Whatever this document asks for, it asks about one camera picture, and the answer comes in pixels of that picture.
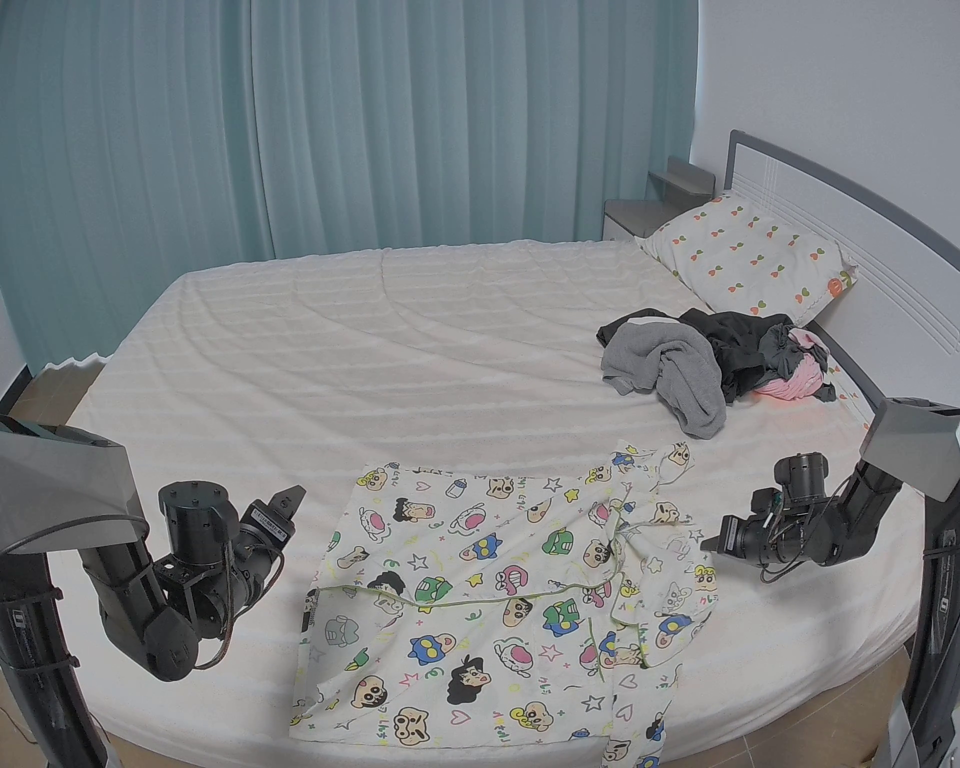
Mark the pile of clothes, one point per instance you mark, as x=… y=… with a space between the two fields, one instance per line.
x=742 y=345

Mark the blue-green curtain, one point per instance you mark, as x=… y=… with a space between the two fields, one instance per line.
x=375 y=112

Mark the bed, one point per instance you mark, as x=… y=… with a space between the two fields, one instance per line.
x=375 y=360

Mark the grey garment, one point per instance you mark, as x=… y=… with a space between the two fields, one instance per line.
x=675 y=367

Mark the grey bedside table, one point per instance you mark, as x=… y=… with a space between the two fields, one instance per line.
x=637 y=217

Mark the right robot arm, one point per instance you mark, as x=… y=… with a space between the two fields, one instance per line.
x=847 y=525

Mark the white printed pillow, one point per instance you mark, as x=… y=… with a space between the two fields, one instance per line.
x=750 y=255

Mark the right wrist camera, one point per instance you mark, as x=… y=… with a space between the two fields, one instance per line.
x=766 y=502

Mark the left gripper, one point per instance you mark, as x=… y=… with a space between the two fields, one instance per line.
x=270 y=525

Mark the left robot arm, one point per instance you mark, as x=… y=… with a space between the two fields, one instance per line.
x=112 y=585

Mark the white printed pyjama top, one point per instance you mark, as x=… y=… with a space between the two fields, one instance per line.
x=487 y=600

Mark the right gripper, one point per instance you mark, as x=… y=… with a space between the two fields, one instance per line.
x=750 y=540

